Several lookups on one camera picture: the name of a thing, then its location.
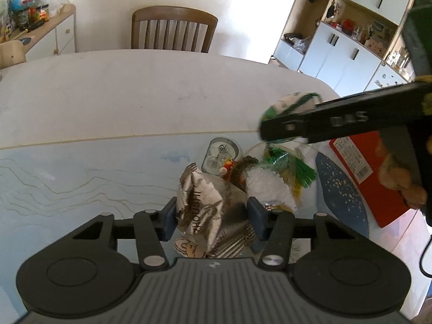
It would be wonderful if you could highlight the clear plastic bag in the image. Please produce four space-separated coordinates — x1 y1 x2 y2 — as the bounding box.
37 0 65 15

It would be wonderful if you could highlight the brown wooden chair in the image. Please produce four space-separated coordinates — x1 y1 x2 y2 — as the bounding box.
131 6 218 53

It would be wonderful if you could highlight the clear correction tape dispenser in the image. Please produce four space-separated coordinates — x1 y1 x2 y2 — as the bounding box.
202 137 244 175

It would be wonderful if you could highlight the person's right hand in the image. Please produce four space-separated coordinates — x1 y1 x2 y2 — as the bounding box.
376 141 428 208

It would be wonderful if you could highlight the red horse keychain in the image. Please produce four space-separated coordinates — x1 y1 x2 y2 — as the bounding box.
219 160 237 178

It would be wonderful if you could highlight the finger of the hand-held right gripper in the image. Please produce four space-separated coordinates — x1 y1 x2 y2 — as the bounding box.
259 83 422 144

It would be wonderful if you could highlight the white wall cabinet unit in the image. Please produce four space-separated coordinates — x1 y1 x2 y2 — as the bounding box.
270 0 421 97

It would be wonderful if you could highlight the beige cartoon face item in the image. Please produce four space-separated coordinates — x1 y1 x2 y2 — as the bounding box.
173 238 207 259

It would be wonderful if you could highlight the silver snack packet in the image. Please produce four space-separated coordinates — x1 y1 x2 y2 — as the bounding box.
177 163 250 257

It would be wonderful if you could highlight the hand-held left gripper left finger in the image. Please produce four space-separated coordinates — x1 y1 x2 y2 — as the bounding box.
72 197 178 271

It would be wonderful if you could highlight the brown knitted item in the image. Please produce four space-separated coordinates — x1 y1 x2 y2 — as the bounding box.
229 155 259 193

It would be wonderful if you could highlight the white sideboard with wooden top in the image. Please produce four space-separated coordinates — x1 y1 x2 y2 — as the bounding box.
10 4 76 62

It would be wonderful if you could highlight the green white tassel bag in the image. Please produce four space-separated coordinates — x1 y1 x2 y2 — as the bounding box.
259 92 322 190

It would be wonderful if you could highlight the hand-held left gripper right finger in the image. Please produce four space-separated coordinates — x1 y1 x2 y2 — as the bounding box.
247 196 356 271

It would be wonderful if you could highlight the red cardboard box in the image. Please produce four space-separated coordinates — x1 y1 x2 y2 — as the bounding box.
329 131 410 228

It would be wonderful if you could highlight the light wooden block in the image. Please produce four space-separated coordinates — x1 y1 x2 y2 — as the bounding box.
0 40 26 70

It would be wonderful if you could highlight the white fluffy item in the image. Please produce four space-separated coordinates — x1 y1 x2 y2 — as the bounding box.
245 167 298 214

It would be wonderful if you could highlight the grey bag on shelf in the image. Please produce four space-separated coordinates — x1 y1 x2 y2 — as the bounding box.
283 33 310 53

